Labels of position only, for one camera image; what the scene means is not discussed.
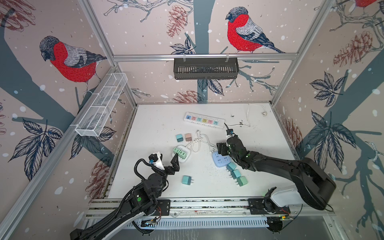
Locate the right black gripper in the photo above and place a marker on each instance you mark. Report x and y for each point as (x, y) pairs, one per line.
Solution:
(222, 145)

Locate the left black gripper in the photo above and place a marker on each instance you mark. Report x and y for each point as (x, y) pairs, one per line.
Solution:
(171, 171)

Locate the light green charger plug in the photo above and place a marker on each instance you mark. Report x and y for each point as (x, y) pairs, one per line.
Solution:
(183, 155)

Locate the blue square socket cube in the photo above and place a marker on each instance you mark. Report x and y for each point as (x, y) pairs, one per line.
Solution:
(219, 160)

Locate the white square socket cube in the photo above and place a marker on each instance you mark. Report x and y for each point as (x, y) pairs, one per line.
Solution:
(184, 149)

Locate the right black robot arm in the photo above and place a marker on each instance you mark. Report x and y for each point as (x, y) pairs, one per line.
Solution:
(314, 186)

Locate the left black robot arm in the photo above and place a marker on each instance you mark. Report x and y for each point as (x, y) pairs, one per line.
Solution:
(141, 205)

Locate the pink charger plug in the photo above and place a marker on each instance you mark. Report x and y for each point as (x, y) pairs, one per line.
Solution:
(188, 137)

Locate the teal charger front left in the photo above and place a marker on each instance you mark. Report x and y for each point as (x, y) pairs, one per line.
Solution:
(187, 180)

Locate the teal charger right upper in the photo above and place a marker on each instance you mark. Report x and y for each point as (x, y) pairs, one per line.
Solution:
(231, 166)

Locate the teal charger right middle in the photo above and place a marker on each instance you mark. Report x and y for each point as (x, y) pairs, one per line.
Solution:
(235, 174)

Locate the teal charger near pink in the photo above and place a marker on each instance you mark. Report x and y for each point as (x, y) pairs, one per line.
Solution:
(179, 138)

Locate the green charger right lower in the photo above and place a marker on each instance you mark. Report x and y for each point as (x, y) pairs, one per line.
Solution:
(242, 181)

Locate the long white power strip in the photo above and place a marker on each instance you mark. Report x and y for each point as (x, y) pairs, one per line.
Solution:
(204, 120)

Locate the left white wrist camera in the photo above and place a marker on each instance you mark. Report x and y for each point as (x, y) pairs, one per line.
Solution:
(156, 161)

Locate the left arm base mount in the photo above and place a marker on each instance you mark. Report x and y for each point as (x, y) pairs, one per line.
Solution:
(161, 209)

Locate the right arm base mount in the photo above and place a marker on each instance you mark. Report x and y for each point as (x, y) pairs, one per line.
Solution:
(264, 205)

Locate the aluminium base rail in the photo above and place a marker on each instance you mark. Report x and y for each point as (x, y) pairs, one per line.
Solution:
(231, 207)

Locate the black wall basket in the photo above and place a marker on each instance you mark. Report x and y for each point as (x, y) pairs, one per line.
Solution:
(206, 68)

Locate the white wire mesh basket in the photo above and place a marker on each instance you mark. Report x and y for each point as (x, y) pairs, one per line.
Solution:
(94, 120)

